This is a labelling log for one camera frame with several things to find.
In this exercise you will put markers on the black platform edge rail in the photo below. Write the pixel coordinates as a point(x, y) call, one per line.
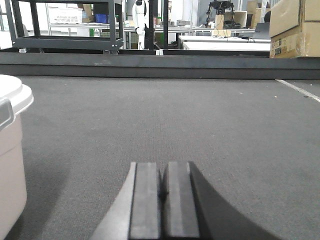
point(168, 64)

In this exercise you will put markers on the white humanoid robot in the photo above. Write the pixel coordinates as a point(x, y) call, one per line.
point(140, 16)

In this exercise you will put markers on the white lidded storage bin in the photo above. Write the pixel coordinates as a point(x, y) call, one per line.
point(15, 98)

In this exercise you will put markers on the black legged robot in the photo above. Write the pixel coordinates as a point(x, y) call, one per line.
point(220, 7)

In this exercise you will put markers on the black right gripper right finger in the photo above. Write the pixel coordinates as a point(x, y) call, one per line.
point(194, 210)

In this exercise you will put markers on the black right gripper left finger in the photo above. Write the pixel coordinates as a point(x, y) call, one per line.
point(135, 213)

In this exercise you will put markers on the white perforated crate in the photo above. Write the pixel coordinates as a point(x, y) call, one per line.
point(65, 15)

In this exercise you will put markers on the white table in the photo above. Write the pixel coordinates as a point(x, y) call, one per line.
point(214, 43)

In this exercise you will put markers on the black metal cart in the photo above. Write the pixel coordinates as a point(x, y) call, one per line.
point(112, 9)

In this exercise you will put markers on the small blue bin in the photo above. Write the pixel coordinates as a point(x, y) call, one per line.
point(101, 18)

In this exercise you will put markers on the cardboard boxes stack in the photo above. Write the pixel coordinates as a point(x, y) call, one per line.
point(295, 29)

